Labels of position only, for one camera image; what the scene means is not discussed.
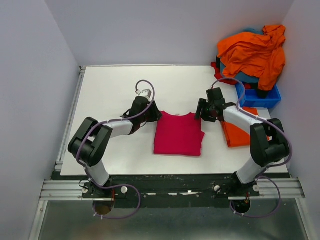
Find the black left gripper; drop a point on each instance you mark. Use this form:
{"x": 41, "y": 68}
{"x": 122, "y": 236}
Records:
{"x": 156, "y": 114}

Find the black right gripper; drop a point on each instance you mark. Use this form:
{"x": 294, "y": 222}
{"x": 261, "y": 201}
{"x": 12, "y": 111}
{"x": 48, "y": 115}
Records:
{"x": 201, "y": 105}

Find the magenta t-shirt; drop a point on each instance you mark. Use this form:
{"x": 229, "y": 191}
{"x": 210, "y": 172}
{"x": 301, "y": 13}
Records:
{"x": 179, "y": 135}

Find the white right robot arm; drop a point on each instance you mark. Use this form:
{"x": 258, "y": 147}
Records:
{"x": 268, "y": 143}

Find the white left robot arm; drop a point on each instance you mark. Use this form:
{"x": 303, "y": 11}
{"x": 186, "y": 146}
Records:
{"x": 90, "y": 141}

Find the red t-shirt in pile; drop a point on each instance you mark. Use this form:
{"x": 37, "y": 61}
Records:
{"x": 219, "y": 76}

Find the folded orange t-shirt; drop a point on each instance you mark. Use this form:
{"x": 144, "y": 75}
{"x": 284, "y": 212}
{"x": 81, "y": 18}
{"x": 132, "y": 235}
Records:
{"x": 234, "y": 136}

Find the blue plastic bin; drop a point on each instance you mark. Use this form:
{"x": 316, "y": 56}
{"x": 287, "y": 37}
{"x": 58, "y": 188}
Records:
{"x": 255, "y": 98}

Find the crumpled orange t-shirt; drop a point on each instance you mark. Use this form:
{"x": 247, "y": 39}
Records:
{"x": 256, "y": 55}

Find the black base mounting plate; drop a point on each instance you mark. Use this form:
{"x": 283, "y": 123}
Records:
{"x": 165, "y": 191}

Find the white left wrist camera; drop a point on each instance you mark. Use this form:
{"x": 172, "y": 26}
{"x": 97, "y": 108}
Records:
{"x": 146, "y": 93}

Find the aluminium extrusion rail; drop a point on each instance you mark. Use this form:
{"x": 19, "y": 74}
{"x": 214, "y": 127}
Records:
{"x": 61, "y": 190}

